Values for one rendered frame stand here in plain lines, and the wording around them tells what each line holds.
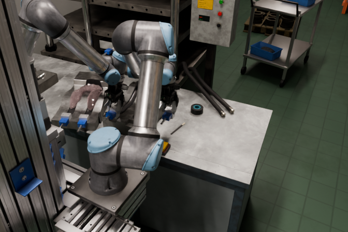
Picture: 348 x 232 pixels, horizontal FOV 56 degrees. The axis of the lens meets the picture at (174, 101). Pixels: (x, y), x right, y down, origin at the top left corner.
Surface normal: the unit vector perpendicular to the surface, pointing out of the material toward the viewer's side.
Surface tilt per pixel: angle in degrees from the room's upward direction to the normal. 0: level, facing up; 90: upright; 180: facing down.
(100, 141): 7
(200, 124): 0
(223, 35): 90
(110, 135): 8
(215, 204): 90
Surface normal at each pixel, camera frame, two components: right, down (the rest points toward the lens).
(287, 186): 0.03, -0.84
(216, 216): -0.40, 0.50
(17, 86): 0.88, 0.27
